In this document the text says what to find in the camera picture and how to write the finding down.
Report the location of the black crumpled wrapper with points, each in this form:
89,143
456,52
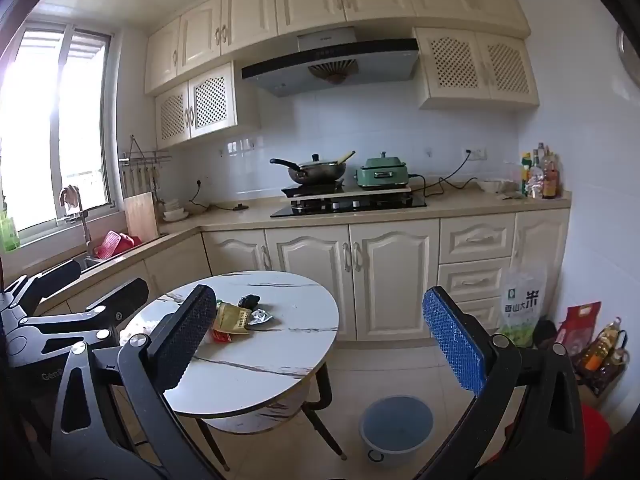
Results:
248,302

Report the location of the yellow cooking oil bottle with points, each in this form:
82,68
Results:
600,345

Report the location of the round grey wall fixture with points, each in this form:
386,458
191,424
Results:
631,55

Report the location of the steel sink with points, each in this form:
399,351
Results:
92,262

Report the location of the kitchen window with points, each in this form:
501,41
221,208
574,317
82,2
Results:
30,135

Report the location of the yellow-green snack packet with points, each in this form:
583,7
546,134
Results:
232,317

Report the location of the white green rice bag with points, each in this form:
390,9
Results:
522,310

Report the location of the cream lower kitchen cabinets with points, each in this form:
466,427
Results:
390,270

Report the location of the silver foil wrapper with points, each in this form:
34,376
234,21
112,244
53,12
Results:
261,318

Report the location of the pink cloth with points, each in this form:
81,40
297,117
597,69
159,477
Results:
70,195

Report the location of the green bottle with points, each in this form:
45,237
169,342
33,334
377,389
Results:
9,232

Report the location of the wooden cutting board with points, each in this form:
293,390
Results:
141,217

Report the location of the cream lattice-door cabinet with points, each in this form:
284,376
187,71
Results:
480,70
200,105

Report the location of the stack of white bowls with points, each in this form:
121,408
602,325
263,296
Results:
175,210

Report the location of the green electric cooker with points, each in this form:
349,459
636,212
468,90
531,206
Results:
382,172

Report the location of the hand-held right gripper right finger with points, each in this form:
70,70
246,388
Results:
452,340

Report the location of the red snack wrapper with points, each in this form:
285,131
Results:
222,336

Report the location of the steel kitchen faucet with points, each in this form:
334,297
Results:
85,230

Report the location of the white bowl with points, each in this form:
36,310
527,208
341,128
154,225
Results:
490,186

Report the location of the round white marble table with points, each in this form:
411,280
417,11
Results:
280,350

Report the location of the black induction cooker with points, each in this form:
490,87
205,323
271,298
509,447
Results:
312,189

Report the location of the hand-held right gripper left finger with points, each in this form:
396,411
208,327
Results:
186,340

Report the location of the grey-blue plastic bin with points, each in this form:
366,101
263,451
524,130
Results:
395,430

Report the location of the red food bag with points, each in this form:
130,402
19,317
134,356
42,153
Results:
580,327

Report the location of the wall utensil rack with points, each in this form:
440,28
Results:
145,160

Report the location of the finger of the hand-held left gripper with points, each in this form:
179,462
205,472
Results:
100,310
50,282

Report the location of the black wok with lid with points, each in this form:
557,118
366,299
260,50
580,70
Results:
315,170

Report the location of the grey range hood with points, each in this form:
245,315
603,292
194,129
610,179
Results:
330,65

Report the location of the wooden spatula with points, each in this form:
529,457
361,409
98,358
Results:
346,156

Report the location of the red plastic stool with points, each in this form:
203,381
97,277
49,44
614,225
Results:
595,440

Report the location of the cream upper wall cabinets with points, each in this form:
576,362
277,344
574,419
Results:
310,0

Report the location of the black gas stove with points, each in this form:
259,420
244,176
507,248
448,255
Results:
350,206

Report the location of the red drain basket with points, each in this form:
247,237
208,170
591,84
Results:
117,245

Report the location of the cluster of condiment bottles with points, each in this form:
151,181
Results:
542,175

